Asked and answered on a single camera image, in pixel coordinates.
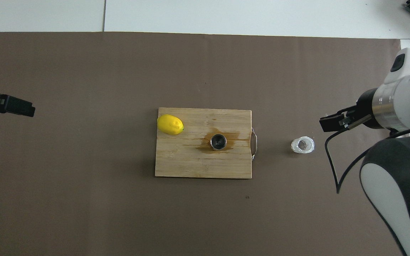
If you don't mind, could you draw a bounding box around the steel double jigger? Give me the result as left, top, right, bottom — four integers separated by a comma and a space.
210, 134, 228, 151

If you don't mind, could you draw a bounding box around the wooden cutting board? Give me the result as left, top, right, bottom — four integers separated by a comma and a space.
155, 108, 258, 179

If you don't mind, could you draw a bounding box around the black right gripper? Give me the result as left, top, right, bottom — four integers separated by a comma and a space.
319, 88, 384, 133

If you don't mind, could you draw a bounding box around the yellow lemon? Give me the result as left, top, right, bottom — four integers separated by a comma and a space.
157, 114, 184, 135

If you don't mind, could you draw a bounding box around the clear textured cup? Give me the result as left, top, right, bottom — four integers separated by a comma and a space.
291, 136, 315, 155

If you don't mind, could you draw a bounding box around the brown paper table mat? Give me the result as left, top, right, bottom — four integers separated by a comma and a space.
0, 31, 410, 256

